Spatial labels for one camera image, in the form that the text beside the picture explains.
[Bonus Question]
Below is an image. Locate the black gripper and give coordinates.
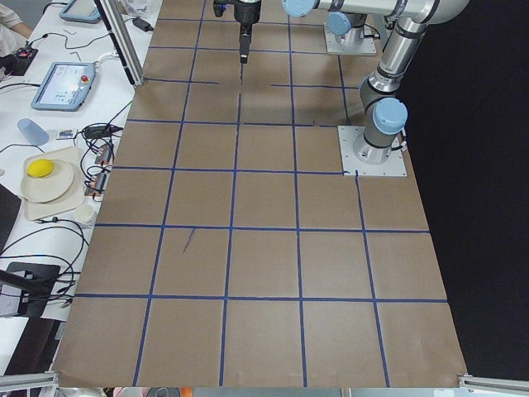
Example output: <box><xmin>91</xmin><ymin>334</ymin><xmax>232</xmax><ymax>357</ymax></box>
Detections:
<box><xmin>234</xmin><ymin>0</ymin><xmax>261</xmax><ymax>64</ymax></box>

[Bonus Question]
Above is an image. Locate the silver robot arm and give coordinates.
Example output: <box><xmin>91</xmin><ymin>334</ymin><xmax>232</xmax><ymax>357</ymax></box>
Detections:
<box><xmin>326</xmin><ymin>12</ymin><xmax>374</xmax><ymax>45</ymax></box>
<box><xmin>282</xmin><ymin>1</ymin><xmax>468</xmax><ymax>165</ymax></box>

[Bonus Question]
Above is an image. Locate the black monitor stand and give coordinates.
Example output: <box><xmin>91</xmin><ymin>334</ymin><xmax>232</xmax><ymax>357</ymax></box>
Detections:
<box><xmin>1</xmin><ymin>262</ymin><xmax>60</xmax><ymax>318</ymax></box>

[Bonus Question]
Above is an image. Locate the black power adapter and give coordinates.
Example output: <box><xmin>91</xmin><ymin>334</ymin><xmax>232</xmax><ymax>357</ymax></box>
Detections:
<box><xmin>132</xmin><ymin>17</ymin><xmax>154</xmax><ymax>32</ymax></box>

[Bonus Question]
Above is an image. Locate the far blue teach pendant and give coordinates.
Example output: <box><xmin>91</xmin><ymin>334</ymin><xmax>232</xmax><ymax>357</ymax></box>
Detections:
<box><xmin>59</xmin><ymin>0</ymin><xmax>101</xmax><ymax>24</ymax></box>

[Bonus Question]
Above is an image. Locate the blue teach pendant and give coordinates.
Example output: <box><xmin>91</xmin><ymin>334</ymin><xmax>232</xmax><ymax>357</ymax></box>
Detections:
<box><xmin>59</xmin><ymin>0</ymin><xmax>101</xmax><ymax>24</ymax></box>
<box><xmin>31</xmin><ymin>62</ymin><xmax>96</xmax><ymax>112</ymax></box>

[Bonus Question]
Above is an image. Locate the near blue teach pendant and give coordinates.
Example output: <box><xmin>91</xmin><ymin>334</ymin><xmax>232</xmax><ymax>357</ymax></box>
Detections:
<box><xmin>31</xmin><ymin>62</ymin><xmax>96</xmax><ymax>112</ymax></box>

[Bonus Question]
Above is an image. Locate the brown paper table cover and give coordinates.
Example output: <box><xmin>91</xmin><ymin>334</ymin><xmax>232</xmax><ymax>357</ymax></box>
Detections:
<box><xmin>55</xmin><ymin>1</ymin><xmax>465</xmax><ymax>387</ymax></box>

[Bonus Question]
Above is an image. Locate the translucent blue plastic cup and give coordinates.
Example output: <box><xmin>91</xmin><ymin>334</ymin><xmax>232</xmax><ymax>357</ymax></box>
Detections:
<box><xmin>17</xmin><ymin>118</ymin><xmax>50</xmax><ymax>146</ymax></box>

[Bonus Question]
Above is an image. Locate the white paper cup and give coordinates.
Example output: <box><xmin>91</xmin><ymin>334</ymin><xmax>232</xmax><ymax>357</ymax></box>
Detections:
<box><xmin>73</xmin><ymin>204</ymin><xmax>98</xmax><ymax>227</ymax></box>

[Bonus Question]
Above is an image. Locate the beige round plate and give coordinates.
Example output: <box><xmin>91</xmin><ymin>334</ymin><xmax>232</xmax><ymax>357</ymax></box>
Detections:
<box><xmin>21</xmin><ymin>160</ymin><xmax>74</xmax><ymax>203</ymax></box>

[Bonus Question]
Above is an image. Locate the yellow lemon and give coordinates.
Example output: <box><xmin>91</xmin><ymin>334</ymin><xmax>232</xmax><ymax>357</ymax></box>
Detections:
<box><xmin>26</xmin><ymin>159</ymin><xmax>55</xmax><ymax>178</ymax></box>

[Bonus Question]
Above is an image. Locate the beige rectangular tray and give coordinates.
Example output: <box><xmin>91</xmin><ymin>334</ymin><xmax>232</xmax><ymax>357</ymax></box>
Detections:
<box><xmin>21</xmin><ymin>146</ymin><xmax>84</xmax><ymax>221</ymax></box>

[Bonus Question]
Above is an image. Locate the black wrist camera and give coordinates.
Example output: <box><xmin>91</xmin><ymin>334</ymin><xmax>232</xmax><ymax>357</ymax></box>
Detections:
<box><xmin>212</xmin><ymin>0</ymin><xmax>228</xmax><ymax>17</ymax></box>

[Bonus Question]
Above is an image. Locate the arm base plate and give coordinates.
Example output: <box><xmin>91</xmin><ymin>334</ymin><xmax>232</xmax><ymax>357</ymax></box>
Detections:
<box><xmin>324</xmin><ymin>23</ymin><xmax>377</xmax><ymax>56</ymax></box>
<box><xmin>338</xmin><ymin>126</ymin><xmax>407</xmax><ymax>178</ymax></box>

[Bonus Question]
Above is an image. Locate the aluminium frame post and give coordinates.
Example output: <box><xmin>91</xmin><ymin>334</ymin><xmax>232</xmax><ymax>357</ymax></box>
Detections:
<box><xmin>94</xmin><ymin>0</ymin><xmax>145</xmax><ymax>86</ymax></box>

